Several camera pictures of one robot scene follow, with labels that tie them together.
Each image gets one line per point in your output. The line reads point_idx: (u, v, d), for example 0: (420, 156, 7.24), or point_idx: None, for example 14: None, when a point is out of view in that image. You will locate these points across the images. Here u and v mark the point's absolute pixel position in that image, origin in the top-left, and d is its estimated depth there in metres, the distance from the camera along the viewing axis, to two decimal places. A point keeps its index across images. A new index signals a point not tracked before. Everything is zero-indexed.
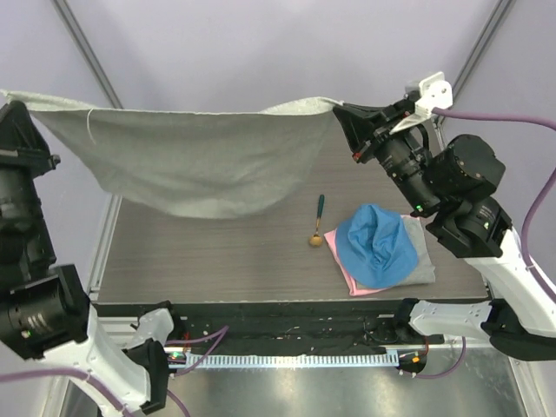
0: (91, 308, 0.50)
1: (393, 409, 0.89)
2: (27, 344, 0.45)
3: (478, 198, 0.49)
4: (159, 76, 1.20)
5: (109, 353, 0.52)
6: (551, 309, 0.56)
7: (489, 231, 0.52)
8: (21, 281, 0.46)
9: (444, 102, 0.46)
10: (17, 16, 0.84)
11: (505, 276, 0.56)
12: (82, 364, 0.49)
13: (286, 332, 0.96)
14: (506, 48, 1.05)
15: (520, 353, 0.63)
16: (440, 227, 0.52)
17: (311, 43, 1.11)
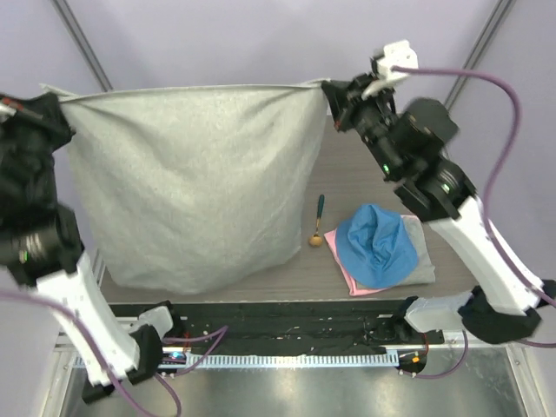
0: (86, 252, 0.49)
1: (393, 409, 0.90)
2: (23, 268, 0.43)
3: (433, 153, 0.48)
4: (160, 75, 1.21)
5: (96, 296, 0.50)
6: (512, 284, 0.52)
7: (453, 193, 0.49)
8: (23, 208, 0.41)
9: (407, 63, 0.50)
10: (18, 16, 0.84)
11: (464, 246, 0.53)
12: (68, 303, 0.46)
13: (286, 332, 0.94)
14: (507, 45, 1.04)
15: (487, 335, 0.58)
16: (400, 186, 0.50)
17: (312, 41, 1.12)
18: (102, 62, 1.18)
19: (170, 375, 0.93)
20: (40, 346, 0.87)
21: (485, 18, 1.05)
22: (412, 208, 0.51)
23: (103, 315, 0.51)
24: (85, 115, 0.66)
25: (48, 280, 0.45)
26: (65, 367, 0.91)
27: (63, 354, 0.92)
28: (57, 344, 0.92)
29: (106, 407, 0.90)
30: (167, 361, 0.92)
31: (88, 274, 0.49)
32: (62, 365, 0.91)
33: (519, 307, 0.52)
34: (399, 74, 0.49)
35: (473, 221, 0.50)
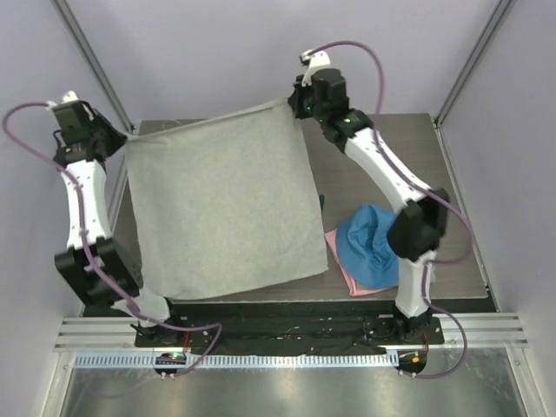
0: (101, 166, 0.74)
1: (393, 409, 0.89)
2: (63, 155, 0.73)
3: (333, 107, 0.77)
4: (162, 76, 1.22)
5: (100, 191, 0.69)
6: (395, 181, 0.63)
7: (354, 128, 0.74)
8: (85, 141, 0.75)
9: (318, 58, 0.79)
10: (21, 19, 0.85)
11: (367, 162, 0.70)
12: (80, 178, 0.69)
13: (286, 332, 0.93)
14: (499, 46, 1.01)
15: (399, 249, 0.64)
16: (327, 126, 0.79)
17: (312, 42, 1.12)
18: (103, 64, 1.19)
19: (170, 376, 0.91)
20: (41, 346, 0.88)
21: (482, 22, 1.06)
22: (335, 142, 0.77)
23: (96, 194, 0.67)
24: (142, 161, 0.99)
25: (74, 162, 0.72)
26: (65, 367, 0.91)
27: (64, 354, 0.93)
28: (57, 344, 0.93)
29: (106, 407, 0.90)
30: (167, 361, 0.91)
31: (98, 174, 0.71)
32: (62, 365, 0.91)
33: (400, 199, 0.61)
34: (314, 61, 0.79)
35: (360, 145, 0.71)
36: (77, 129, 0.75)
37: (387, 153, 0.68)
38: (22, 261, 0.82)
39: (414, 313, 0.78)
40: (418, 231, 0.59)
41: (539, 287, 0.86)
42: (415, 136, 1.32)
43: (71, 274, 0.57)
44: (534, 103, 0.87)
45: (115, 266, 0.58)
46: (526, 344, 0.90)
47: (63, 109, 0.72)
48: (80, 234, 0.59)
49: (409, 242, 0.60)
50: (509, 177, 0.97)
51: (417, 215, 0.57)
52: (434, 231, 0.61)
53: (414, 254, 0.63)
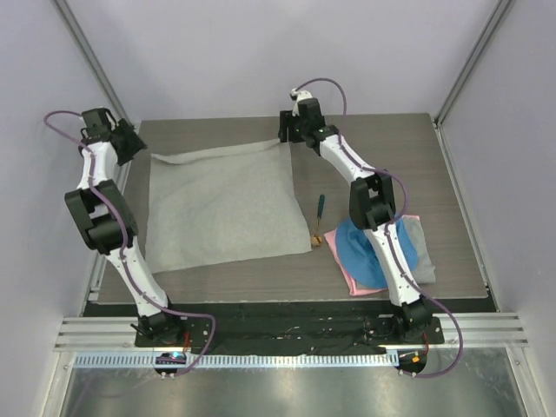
0: (105, 145, 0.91)
1: (393, 408, 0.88)
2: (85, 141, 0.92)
3: (312, 122, 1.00)
4: (162, 76, 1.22)
5: (108, 164, 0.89)
6: (351, 167, 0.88)
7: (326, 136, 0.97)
8: (102, 132, 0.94)
9: (304, 95, 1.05)
10: (21, 18, 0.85)
11: (335, 158, 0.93)
12: (95, 151, 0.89)
13: (286, 332, 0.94)
14: (501, 45, 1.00)
15: (356, 218, 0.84)
16: (307, 137, 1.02)
17: (312, 42, 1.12)
18: (103, 64, 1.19)
19: (170, 376, 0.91)
20: (41, 345, 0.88)
21: (482, 22, 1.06)
22: (314, 148, 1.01)
23: (106, 164, 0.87)
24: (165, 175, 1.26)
25: (95, 143, 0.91)
26: (65, 367, 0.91)
27: (64, 354, 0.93)
28: (57, 344, 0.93)
29: (106, 407, 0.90)
30: (167, 361, 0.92)
31: (109, 154, 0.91)
32: (62, 365, 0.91)
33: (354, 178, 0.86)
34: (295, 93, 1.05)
35: (327, 144, 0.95)
36: (99, 127, 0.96)
37: (347, 148, 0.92)
38: (23, 261, 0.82)
39: (405, 297, 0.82)
40: (365, 196, 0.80)
41: (539, 287, 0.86)
42: (415, 136, 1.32)
43: (76, 211, 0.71)
44: (533, 103, 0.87)
45: (116, 204, 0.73)
46: (526, 343, 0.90)
47: (88, 112, 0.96)
48: (87, 180, 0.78)
49: (360, 206, 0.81)
50: (509, 176, 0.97)
51: (363, 187, 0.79)
52: (381, 203, 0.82)
53: (367, 220, 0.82)
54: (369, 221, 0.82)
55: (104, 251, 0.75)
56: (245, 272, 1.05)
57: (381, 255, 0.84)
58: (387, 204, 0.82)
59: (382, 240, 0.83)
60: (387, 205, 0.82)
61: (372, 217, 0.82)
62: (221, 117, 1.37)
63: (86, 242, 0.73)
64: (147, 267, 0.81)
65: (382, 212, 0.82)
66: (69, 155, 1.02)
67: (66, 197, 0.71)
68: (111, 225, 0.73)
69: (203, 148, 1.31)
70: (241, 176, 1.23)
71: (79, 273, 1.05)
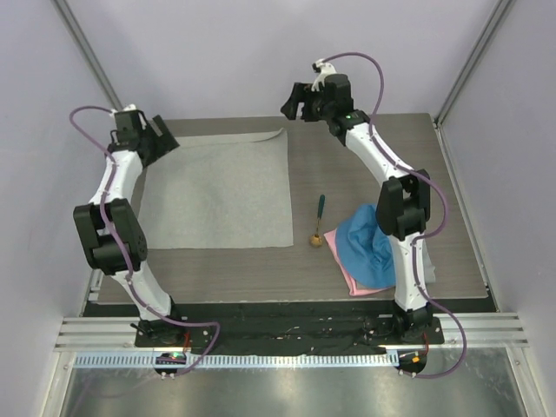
0: (134, 153, 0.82)
1: (393, 409, 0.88)
2: (114, 148, 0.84)
3: (339, 105, 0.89)
4: (162, 75, 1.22)
5: (129, 176, 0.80)
6: (383, 163, 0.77)
7: (355, 124, 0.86)
8: (135, 142, 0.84)
9: (327, 68, 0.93)
10: (21, 17, 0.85)
11: (363, 151, 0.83)
12: (118, 160, 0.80)
13: (286, 332, 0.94)
14: (502, 45, 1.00)
15: (385, 222, 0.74)
16: (333, 124, 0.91)
17: (312, 42, 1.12)
18: (103, 63, 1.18)
19: (170, 376, 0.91)
20: (42, 346, 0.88)
21: (482, 21, 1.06)
22: (338, 135, 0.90)
23: (127, 178, 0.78)
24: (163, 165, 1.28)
25: (121, 151, 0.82)
26: (65, 367, 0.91)
27: (64, 354, 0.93)
28: (56, 344, 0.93)
29: (106, 407, 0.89)
30: (167, 361, 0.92)
31: (135, 165, 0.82)
32: (62, 365, 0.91)
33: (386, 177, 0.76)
34: (320, 65, 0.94)
35: (356, 135, 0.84)
36: (129, 131, 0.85)
37: (379, 141, 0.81)
38: (23, 261, 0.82)
39: (412, 304, 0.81)
40: (398, 201, 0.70)
41: (539, 287, 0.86)
42: (415, 136, 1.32)
43: (82, 228, 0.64)
44: (534, 102, 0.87)
45: (125, 228, 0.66)
46: (526, 343, 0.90)
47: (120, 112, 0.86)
48: (102, 194, 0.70)
49: (392, 212, 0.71)
50: (509, 176, 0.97)
51: (397, 190, 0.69)
52: (413, 208, 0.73)
53: (398, 228, 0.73)
54: (399, 230, 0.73)
55: (109, 272, 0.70)
56: (244, 272, 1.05)
57: (401, 263, 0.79)
58: (420, 208, 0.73)
59: (405, 251, 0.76)
60: (420, 210, 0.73)
61: (402, 226, 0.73)
62: (220, 117, 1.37)
63: (89, 262, 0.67)
64: (149, 278, 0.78)
65: (416, 218, 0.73)
66: (69, 155, 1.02)
67: (75, 211, 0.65)
68: (118, 251, 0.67)
69: (203, 147, 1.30)
70: (241, 176, 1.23)
71: (79, 273, 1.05)
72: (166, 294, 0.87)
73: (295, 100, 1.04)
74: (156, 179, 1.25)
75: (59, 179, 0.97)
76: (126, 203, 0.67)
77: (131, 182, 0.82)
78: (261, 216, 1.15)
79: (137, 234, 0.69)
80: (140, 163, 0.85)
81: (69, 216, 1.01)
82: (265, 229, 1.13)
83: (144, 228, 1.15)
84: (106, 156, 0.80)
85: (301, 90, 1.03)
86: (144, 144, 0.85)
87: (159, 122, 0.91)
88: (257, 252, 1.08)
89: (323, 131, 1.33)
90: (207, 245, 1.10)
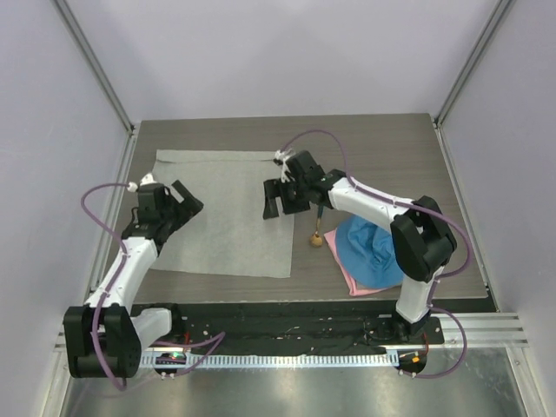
0: (151, 241, 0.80)
1: (393, 409, 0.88)
2: (132, 230, 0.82)
3: (308, 175, 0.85)
4: (162, 76, 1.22)
5: (139, 269, 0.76)
6: (380, 206, 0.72)
7: (333, 183, 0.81)
8: (156, 225, 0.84)
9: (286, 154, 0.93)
10: (20, 18, 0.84)
11: (355, 206, 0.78)
12: (129, 249, 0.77)
13: (286, 332, 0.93)
14: (502, 45, 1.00)
15: (411, 268, 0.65)
16: (317, 201, 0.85)
17: (312, 42, 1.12)
18: (102, 63, 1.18)
19: (170, 375, 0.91)
20: (42, 346, 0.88)
21: (483, 22, 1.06)
22: (323, 200, 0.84)
23: (134, 275, 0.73)
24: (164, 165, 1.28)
25: (138, 235, 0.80)
26: (65, 367, 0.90)
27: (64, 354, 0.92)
28: (57, 344, 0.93)
29: (106, 407, 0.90)
30: (167, 361, 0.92)
31: (146, 255, 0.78)
32: (62, 365, 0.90)
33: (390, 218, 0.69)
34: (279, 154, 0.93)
35: (340, 191, 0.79)
36: (151, 210, 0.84)
37: (364, 188, 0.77)
38: (22, 261, 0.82)
39: (419, 314, 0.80)
40: (418, 241, 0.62)
41: (539, 287, 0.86)
42: (416, 136, 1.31)
43: (69, 332, 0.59)
44: (534, 102, 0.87)
45: (114, 345, 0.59)
46: (526, 343, 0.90)
47: (143, 191, 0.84)
48: (101, 297, 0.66)
49: (416, 254, 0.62)
50: (509, 176, 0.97)
51: (410, 228, 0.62)
52: (437, 241, 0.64)
53: (429, 270, 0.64)
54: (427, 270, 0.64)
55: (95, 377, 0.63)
56: (244, 273, 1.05)
57: (416, 290, 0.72)
58: (443, 239, 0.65)
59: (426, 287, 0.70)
60: (444, 239, 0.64)
61: (433, 265, 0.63)
62: (221, 118, 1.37)
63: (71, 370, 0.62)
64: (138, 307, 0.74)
65: (444, 251, 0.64)
66: (68, 155, 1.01)
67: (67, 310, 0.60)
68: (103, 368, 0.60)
69: (204, 148, 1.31)
70: (241, 178, 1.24)
71: (79, 274, 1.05)
72: (164, 309, 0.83)
73: (271, 197, 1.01)
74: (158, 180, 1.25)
75: (58, 180, 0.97)
76: (121, 314, 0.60)
77: (138, 277, 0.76)
78: (261, 218, 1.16)
79: (129, 348, 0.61)
80: (153, 249, 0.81)
81: (69, 218, 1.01)
82: (265, 230, 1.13)
83: None
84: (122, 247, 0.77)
85: (273, 187, 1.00)
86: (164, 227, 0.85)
87: (181, 188, 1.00)
88: (257, 253, 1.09)
89: (323, 132, 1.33)
90: (207, 248, 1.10)
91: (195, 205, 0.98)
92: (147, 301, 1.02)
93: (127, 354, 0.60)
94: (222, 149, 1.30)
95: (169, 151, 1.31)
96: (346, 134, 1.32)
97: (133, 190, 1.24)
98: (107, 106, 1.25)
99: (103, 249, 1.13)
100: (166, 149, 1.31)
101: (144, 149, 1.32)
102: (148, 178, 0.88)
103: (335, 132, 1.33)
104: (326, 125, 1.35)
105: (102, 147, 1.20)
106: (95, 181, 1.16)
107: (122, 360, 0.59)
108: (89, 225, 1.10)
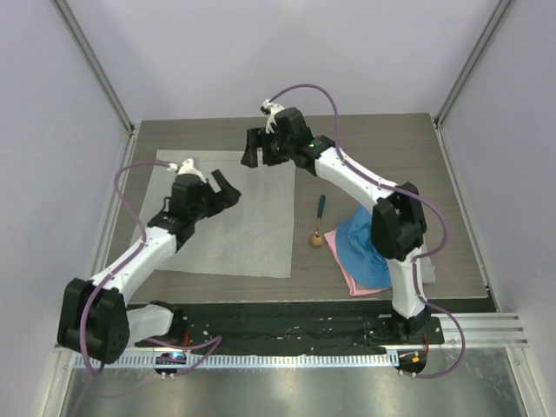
0: (173, 237, 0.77)
1: (393, 408, 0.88)
2: (159, 221, 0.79)
3: (297, 137, 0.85)
4: (162, 75, 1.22)
5: (153, 261, 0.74)
6: (367, 186, 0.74)
7: (320, 152, 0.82)
8: (182, 224, 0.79)
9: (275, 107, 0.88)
10: (19, 17, 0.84)
11: (339, 176, 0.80)
12: (149, 239, 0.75)
13: (286, 332, 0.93)
14: (502, 44, 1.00)
15: (385, 248, 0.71)
16: (301, 161, 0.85)
17: (312, 41, 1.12)
18: (102, 63, 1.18)
19: (170, 375, 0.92)
20: (41, 345, 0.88)
21: (483, 21, 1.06)
22: (307, 165, 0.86)
23: (145, 266, 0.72)
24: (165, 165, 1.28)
25: (161, 228, 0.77)
26: (66, 367, 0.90)
27: (64, 354, 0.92)
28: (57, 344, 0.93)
29: (106, 407, 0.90)
30: (167, 361, 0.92)
31: (165, 249, 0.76)
32: (62, 365, 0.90)
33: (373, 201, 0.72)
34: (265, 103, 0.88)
35: (326, 162, 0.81)
36: (180, 206, 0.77)
37: (354, 165, 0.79)
38: (22, 261, 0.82)
39: (414, 311, 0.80)
40: (394, 223, 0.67)
41: (539, 287, 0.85)
42: (416, 136, 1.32)
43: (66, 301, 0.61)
44: (534, 102, 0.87)
45: (101, 329, 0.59)
46: (526, 343, 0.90)
47: (177, 183, 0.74)
48: (105, 275, 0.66)
49: (391, 235, 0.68)
50: (509, 175, 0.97)
51: (390, 211, 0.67)
52: (410, 224, 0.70)
53: (400, 251, 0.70)
54: (400, 251, 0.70)
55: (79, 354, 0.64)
56: (243, 273, 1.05)
57: (400, 278, 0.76)
58: (416, 222, 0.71)
59: (407, 268, 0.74)
60: (417, 223, 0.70)
61: (404, 248, 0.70)
62: (220, 118, 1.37)
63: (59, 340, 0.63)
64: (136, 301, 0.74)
65: (416, 233, 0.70)
66: (68, 155, 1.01)
67: (69, 282, 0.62)
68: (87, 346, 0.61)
69: (204, 148, 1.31)
70: (241, 177, 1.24)
71: (79, 274, 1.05)
72: (168, 310, 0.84)
73: (252, 147, 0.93)
74: (158, 180, 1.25)
75: (58, 179, 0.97)
76: (115, 301, 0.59)
77: (150, 267, 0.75)
78: (261, 218, 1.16)
79: (115, 337, 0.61)
80: (171, 245, 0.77)
81: (69, 217, 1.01)
82: (265, 230, 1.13)
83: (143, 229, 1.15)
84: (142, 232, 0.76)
85: (255, 136, 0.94)
86: (189, 226, 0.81)
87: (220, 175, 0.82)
88: (257, 252, 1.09)
89: (323, 132, 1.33)
90: (207, 248, 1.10)
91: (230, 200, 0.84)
92: (147, 301, 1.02)
93: (112, 340, 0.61)
94: (222, 149, 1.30)
95: (169, 151, 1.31)
96: (346, 134, 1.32)
97: (133, 189, 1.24)
98: (107, 106, 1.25)
99: (103, 249, 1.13)
100: (166, 149, 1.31)
101: (145, 148, 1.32)
102: (188, 163, 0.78)
103: (335, 132, 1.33)
104: (326, 125, 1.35)
105: (102, 147, 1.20)
106: (95, 181, 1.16)
107: (103, 347, 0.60)
108: (89, 225, 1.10)
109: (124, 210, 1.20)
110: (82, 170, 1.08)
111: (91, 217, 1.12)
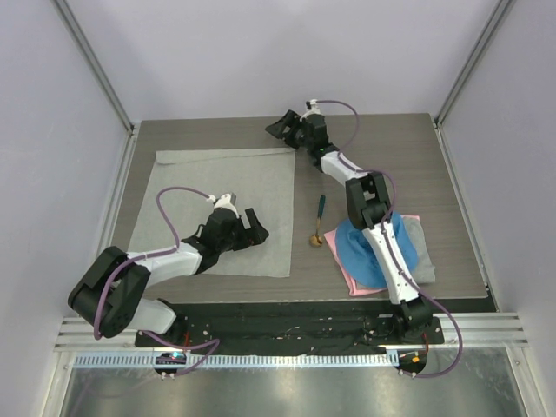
0: (198, 256, 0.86)
1: (393, 408, 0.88)
2: (191, 240, 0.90)
3: (316, 142, 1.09)
4: (162, 76, 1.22)
5: (178, 268, 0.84)
6: (347, 172, 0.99)
7: (327, 153, 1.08)
8: (208, 250, 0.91)
9: (315, 109, 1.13)
10: (18, 16, 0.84)
11: (334, 169, 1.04)
12: (180, 248, 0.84)
13: (286, 332, 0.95)
14: (502, 44, 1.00)
15: (354, 219, 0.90)
16: (313, 156, 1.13)
17: (312, 42, 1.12)
18: (102, 62, 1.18)
19: (170, 376, 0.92)
20: (41, 346, 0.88)
21: (482, 22, 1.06)
22: (317, 164, 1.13)
23: (171, 266, 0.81)
24: (164, 165, 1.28)
25: (191, 246, 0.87)
26: (65, 367, 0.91)
27: (63, 354, 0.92)
28: (57, 344, 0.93)
29: (106, 407, 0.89)
30: (167, 361, 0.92)
31: (189, 263, 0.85)
32: (62, 365, 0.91)
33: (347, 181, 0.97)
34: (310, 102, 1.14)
35: (327, 158, 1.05)
36: (214, 236, 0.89)
37: (344, 160, 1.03)
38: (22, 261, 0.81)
39: (404, 295, 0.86)
40: (360, 197, 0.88)
41: (539, 287, 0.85)
42: (416, 136, 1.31)
43: (96, 263, 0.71)
44: (534, 102, 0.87)
45: (118, 294, 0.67)
46: (526, 343, 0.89)
47: (222, 217, 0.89)
48: (140, 254, 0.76)
49: (356, 206, 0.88)
50: (510, 175, 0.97)
51: (357, 187, 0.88)
52: (375, 203, 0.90)
53: (365, 221, 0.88)
54: (367, 222, 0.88)
55: (83, 314, 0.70)
56: (243, 273, 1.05)
57: (380, 253, 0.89)
58: (380, 203, 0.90)
59: (380, 239, 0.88)
60: (381, 203, 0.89)
61: (368, 216, 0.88)
62: (220, 118, 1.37)
63: (70, 296, 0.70)
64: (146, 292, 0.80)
65: (379, 211, 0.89)
66: (67, 154, 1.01)
67: (107, 248, 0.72)
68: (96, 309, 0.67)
69: (203, 148, 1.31)
70: (241, 177, 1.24)
71: (80, 274, 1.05)
72: (171, 310, 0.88)
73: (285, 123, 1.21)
74: (158, 180, 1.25)
75: (58, 178, 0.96)
76: (142, 275, 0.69)
77: (172, 272, 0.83)
78: (261, 217, 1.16)
79: (125, 309, 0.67)
80: (195, 264, 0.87)
81: (69, 217, 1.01)
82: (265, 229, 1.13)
83: (143, 228, 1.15)
84: (176, 241, 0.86)
85: (291, 118, 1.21)
86: (214, 254, 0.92)
87: (251, 215, 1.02)
88: (257, 253, 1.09)
89: None
90: None
91: (257, 236, 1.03)
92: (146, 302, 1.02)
93: (122, 312, 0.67)
94: (222, 149, 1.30)
95: (168, 151, 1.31)
96: (345, 134, 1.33)
97: (133, 189, 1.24)
98: (107, 106, 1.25)
99: (103, 249, 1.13)
100: (165, 149, 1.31)
101: (144, 149, 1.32)
102: (226, 198, 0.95)
103: (336, 132, 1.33)
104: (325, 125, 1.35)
105: (102, 147, 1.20)
106: (95, 180, 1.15)
107: (110, 311, 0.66)
108: (89, 225, 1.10)
109: (123, 210, 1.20)
110: (82, 170, 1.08)
111: (91, 216, 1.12)
